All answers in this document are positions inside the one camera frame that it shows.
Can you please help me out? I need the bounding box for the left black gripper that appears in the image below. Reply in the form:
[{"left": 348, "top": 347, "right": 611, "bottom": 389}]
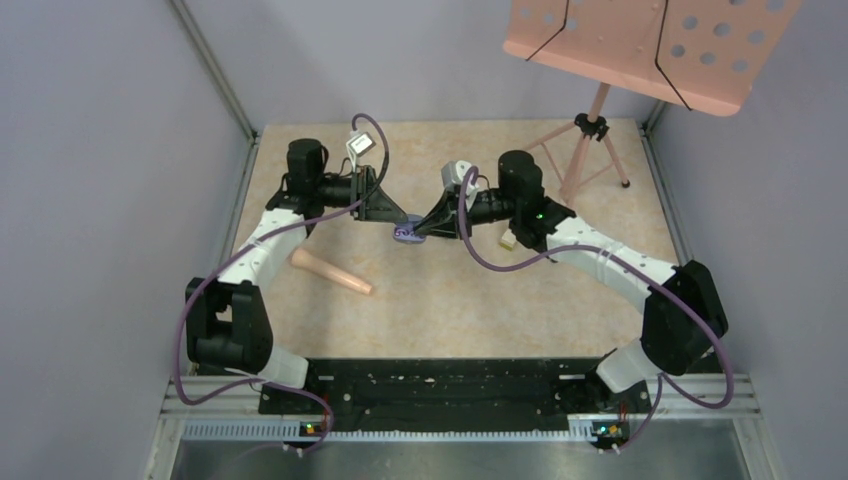
[{"left": 314, "top": 164, "right": 408, "bottom": 223}]

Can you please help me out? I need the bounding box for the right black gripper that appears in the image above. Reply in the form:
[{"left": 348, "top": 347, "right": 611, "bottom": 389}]
[{"left": 415, "top": 189, "right": 520, "bottom": 242}]

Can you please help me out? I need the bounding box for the grey earbud charging case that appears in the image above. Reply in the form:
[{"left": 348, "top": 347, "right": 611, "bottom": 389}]
[{"left": 392, "top": 214, "right": 426, "bottom": 245}]

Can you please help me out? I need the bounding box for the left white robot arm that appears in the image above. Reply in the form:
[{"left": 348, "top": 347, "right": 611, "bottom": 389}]
[{"left": 184, "top": 138, "right": 407, "bottom": 414}]

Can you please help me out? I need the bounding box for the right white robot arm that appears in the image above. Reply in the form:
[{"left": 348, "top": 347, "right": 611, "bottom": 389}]
[{"left": 413, "top": 150, "right": 728, "bottom": 412}]

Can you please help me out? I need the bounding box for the purple and cream block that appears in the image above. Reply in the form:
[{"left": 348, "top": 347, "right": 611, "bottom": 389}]
[{"left": 498, "top": 229, "right": 518, "bottom": 251}]

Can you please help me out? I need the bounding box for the pink tapered wooden leg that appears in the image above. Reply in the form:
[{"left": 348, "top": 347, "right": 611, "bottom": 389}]
[{"left": 289, "top": 248, "right": 373, "bottom": 295}]

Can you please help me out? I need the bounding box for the pink music stand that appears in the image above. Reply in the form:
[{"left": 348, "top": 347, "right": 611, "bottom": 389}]
[{"left": 502, "top": 0, "right": 804, "bottom": 207}]

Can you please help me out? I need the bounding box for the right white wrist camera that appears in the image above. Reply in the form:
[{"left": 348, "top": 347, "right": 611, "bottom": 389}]
[{"left": 440, "top": 160, "right": 480, "bottom": 210}]

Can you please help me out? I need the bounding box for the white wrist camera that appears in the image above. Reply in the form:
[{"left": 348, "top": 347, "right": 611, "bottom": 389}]
[
  {"left": 440, "top": 160, "right": 480, "bottom": 210},
  {"left": 345, "top": 130, "right": 376, "bottom": 170}
]

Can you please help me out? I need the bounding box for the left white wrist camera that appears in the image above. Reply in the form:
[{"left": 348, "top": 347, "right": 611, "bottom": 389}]
[{"left": 345, "top": 130, "right": 376, "bottom": 170}]

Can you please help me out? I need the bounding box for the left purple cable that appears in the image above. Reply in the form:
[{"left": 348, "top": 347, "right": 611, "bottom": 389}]
[{"left": 172, "top": 113, "right": 392, "bottom": 458}]

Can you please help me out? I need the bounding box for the purple cable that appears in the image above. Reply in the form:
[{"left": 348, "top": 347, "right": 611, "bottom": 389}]
[
  {"left": 172, "top": 113, "right": 392, "bottom": 458},
  {"left": 457, "top": 165, "right": 737, "bottom": 454}
]

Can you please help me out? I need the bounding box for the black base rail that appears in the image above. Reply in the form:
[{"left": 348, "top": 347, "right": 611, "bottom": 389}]
[{"left": 258, "top": 357, "right": 654, "bottom": 435}]

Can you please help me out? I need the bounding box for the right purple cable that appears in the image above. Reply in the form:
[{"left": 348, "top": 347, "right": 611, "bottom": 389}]
[{"left": 457, "top": 165, "right": 737, "bottom": 454}]

